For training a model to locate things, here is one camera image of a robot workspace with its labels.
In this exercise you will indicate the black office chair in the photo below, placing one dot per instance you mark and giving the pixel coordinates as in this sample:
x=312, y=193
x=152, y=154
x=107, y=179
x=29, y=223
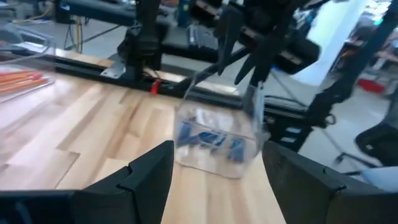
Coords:
x=379, y=143

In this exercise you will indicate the backlit black keyboard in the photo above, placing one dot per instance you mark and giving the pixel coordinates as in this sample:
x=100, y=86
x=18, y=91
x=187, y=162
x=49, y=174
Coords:
x=202, y=37

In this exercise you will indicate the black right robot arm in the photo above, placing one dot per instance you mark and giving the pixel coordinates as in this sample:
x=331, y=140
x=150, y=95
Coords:
x=144, y=43

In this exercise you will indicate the grey side desk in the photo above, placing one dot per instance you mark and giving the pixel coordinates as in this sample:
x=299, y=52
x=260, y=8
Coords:
x=99, y=11

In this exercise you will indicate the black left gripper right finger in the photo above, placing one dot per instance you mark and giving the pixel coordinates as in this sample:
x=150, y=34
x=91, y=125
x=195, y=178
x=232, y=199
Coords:
x=304, y=186

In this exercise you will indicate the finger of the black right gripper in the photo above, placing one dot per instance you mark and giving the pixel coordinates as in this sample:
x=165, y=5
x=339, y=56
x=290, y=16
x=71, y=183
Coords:
x=247, y=68
x=264, y=67

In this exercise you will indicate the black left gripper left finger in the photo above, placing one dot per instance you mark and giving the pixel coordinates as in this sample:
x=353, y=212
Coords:
x=136, y=186

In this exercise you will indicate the red floor crate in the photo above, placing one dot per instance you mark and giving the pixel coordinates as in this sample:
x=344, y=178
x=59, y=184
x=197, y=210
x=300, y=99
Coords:
x=371, y=85

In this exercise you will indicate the black diagonal bar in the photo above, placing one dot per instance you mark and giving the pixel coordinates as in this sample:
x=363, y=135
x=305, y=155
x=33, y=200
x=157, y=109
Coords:
x=348, y=77

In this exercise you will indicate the clear plastic bin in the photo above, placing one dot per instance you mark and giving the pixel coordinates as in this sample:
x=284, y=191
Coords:
x=28, y=62
x=217, y=140

